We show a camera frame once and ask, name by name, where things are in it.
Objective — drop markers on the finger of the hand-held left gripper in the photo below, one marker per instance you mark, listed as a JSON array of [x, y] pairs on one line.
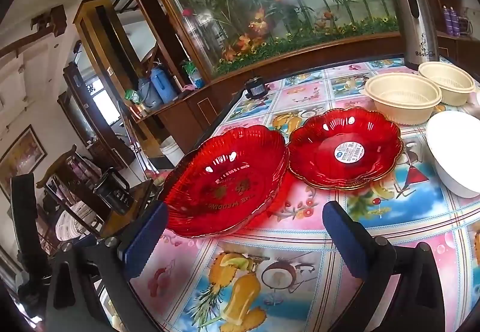
[[23, 215]]

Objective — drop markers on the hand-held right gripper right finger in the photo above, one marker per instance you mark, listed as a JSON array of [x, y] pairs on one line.
[[345, 238]]

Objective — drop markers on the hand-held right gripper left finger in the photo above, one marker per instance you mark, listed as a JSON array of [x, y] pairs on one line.
[[147, 238]]

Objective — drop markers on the red plate with white sticker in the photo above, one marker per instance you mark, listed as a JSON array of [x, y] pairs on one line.
[[345, 148]]

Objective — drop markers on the red plate with gold lettering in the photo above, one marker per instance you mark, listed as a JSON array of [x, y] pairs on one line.
[[225, 185]]

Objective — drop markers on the white bowl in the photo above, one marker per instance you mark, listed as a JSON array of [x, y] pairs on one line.
[[453, 151]]

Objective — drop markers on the beige plastic bowl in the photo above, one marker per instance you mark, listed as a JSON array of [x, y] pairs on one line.
[[446, 82], [403, 99]]

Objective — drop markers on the wooden side table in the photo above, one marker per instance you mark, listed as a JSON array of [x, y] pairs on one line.
[[131, 215]]

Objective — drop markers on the fruit print tablecloth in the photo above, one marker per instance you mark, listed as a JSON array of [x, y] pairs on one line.
[[300, 242]]

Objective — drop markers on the framed picture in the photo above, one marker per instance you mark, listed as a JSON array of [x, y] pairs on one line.
[[22, 157]]

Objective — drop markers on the black kettle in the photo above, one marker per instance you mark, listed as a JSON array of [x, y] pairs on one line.
[[112, 191]]

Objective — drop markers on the wooden chair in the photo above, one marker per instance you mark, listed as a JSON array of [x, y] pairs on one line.
[[67, 174]]

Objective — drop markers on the white bucket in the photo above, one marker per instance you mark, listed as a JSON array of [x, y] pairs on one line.
[[171, 150]]

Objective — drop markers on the wooden sideboard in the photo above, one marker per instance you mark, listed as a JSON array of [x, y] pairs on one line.
[[191, 110]]

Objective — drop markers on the grey-blue jug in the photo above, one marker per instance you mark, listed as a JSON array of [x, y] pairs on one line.
[[148, 95]]

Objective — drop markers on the green packet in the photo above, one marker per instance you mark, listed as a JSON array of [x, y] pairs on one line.
[[132, 96]]

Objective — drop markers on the blue thermos jug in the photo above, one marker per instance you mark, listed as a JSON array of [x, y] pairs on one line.
[[163, 86]]

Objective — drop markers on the small black device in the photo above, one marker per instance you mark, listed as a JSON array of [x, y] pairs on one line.
[[255, 88]]

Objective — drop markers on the stainless steel thermos flask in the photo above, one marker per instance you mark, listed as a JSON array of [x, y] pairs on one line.
[[412, 27]]

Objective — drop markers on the glass panel with artificial flowers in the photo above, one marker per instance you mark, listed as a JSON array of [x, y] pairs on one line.
[[281, 16]]

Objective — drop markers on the purple bottle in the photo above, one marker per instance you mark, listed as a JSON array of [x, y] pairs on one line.
[[455, 22], [447, 20]]

